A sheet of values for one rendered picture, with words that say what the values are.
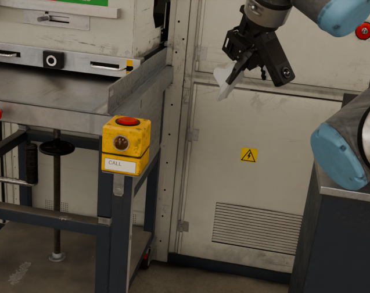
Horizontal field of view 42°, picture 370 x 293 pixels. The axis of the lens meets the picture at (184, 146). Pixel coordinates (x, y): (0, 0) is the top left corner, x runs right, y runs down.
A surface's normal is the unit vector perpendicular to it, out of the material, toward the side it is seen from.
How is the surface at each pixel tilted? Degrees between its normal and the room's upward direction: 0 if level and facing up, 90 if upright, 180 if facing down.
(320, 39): 90
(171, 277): 0
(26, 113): 90
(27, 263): 0
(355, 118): 62
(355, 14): 118
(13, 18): 90
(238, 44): 105
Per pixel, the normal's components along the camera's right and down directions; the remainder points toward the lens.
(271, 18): 0.02, 0.77
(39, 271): 0.09, -0.93
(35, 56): -0.17, 0.33
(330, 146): -0.81, 0.56
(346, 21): 0.55, 0.72
